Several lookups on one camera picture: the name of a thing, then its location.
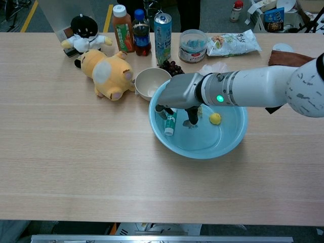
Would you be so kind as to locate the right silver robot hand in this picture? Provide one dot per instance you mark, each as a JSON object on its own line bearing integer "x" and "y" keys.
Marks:
{"x": 179, "y": 91}

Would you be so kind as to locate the purple grape bunch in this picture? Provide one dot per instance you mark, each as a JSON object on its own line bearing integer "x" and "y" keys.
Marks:
{"x": 173, "y": 68}

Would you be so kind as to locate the beige bowl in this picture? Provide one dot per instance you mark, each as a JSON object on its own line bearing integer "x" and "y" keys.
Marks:
{"x": 149, "y": 83}

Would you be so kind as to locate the small white green tube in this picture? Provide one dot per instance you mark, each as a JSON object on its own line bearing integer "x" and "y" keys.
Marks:
{"x": 170, "y": 125}

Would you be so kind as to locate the pink mesh bath loofah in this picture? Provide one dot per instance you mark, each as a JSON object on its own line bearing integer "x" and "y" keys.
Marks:
{"x": 215, "y": 67}

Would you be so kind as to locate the yellow plush toy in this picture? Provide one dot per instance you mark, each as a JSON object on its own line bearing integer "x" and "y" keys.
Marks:
{"x": 111, "y": 76}

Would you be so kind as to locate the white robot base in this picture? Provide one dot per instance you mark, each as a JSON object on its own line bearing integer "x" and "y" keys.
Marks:
{"x": 157, "y": 229}

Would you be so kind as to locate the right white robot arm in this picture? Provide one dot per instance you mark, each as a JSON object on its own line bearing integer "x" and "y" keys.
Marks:
{"x": 253, "y": 86}

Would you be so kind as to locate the black plush doll white coat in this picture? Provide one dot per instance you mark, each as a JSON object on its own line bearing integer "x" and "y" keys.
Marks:
{"x": 86, "y": 38}

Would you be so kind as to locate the small pale trinket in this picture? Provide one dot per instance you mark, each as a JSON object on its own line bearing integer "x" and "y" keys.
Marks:
{"x": 200, "y": 112}

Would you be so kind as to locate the small yellow lemon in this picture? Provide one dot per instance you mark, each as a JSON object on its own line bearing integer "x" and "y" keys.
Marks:
{"x": 215, "y": 118}

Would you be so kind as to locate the clear jar of blue clips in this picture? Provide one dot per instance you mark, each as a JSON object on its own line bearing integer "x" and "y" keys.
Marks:
{"x": 193, "y": 48}

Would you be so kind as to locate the tall blue drink can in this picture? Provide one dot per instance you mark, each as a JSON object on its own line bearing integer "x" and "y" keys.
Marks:
{"x": 162, "y": 38}

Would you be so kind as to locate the light blue plastic basin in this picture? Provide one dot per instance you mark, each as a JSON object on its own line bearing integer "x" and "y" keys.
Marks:
{"x": 202, "y": 146}

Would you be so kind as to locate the cola bottle blue label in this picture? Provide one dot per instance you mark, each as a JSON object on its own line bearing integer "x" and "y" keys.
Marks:
{"x": 141, "y": 38}

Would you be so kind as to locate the white green snack bag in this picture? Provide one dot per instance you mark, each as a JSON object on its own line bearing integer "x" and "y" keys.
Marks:
{"x": 233, "y": 43}

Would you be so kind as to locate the person in dark trousers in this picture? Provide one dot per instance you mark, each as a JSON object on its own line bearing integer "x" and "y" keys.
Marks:
{"x": 188, "y": 15}

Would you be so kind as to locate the orange juice bottle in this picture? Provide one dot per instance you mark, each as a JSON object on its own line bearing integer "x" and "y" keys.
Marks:
{"x": 124, "y": 35}

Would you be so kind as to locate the red cap bottle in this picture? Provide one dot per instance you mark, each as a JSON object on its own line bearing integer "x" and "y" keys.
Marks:
{"x": 236, "y": 11}

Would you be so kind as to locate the folded brown cloth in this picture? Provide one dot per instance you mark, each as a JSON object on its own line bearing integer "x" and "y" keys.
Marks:
{"x": 286, "y": 58}

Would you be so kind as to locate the white round disc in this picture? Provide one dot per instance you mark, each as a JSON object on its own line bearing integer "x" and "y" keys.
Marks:
{"x": 283, "y": 47}

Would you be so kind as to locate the blue snack packet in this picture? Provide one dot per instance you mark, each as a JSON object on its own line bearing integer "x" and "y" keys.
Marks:
{"x": 274, "y": 19}

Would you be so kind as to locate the small brown white box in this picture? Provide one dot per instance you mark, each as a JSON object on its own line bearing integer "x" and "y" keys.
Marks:
{"x": 66, "y": 33}

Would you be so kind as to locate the white storage box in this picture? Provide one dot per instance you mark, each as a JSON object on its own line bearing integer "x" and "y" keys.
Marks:
{"x": 291, "y": 21}

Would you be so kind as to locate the black tripod stand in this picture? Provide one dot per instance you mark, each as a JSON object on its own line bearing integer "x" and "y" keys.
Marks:
{"x": 12, "y": 12}

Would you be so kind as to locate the metal chair frame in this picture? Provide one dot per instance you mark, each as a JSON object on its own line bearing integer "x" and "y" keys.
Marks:
{"x": 152, "y": 6}

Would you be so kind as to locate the aluminium rail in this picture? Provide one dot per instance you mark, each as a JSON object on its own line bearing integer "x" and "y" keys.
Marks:
{"x": 152, "y": 239}

